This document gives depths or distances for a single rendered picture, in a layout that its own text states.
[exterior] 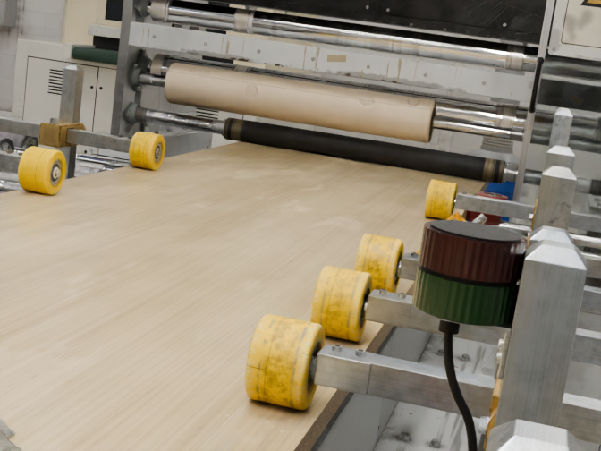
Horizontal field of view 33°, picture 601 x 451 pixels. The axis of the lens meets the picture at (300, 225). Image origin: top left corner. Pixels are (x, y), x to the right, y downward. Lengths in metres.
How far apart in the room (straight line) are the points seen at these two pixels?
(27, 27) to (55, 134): 8.17
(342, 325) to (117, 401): 0.33
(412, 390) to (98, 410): 0.27
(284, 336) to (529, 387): 0.36
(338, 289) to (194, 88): 1.98
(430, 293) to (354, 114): 2.37
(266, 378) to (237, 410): 0.04
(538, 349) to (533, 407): 0.03
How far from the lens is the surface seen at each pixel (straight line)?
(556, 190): 1.09
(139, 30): 3.14
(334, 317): 1.16
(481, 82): 2.90
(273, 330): 0.93
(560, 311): 0.60
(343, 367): 0.93
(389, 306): 1.17
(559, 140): 2.09
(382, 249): 1.40
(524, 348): 0.60
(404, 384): 0.93
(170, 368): 1.03
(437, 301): 0.59
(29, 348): 1.05
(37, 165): 1.85
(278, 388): 0.93
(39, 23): 10.46
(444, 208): 2.13
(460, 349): 2.27
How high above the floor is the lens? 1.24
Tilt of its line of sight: 10 degrees down
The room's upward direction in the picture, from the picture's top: 8 degrees clockwise
